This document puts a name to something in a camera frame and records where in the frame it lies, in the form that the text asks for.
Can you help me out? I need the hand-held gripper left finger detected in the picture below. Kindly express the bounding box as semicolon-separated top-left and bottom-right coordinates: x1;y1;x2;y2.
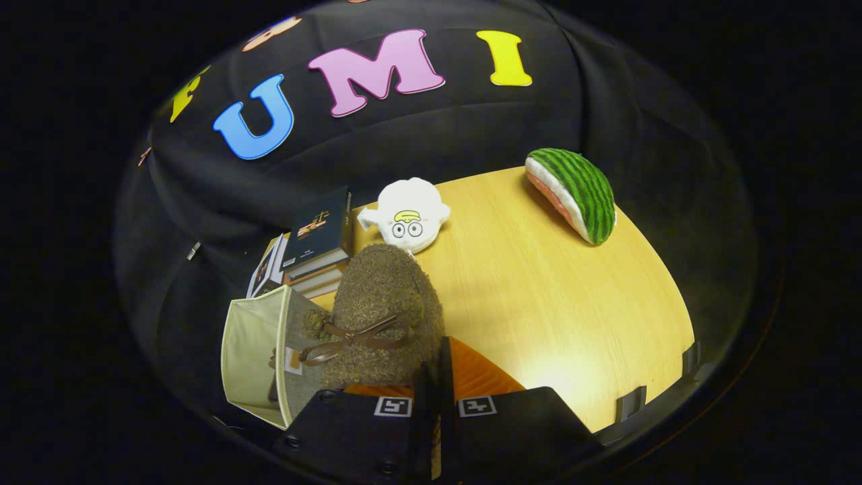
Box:
273;360;438;483

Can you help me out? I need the brown fuzzy shoe with bow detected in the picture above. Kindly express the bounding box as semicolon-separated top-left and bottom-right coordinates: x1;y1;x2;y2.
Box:
300;243;446;389
269;346;304;404

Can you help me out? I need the white plush toy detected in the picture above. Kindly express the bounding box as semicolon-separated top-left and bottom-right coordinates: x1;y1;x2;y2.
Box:
356;177;451;255

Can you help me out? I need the brown cover book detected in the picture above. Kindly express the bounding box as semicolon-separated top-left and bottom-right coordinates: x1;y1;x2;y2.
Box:
286;249;352;301

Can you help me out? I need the white portrait cover book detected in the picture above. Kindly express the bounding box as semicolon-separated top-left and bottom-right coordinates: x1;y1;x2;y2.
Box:
245;233;291;299

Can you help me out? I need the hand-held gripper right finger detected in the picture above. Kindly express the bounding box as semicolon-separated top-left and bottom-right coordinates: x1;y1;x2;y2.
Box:
439;335;604;483

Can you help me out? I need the cream fabric storage box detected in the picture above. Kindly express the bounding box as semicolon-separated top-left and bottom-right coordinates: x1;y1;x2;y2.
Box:
220;284;332;431

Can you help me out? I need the watermelon slice plush toy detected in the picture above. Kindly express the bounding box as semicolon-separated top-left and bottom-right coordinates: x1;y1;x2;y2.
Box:
525;148;618;247

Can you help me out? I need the dark blue hardcover book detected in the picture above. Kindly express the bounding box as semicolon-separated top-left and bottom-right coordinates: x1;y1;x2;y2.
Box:
282;187;354;271

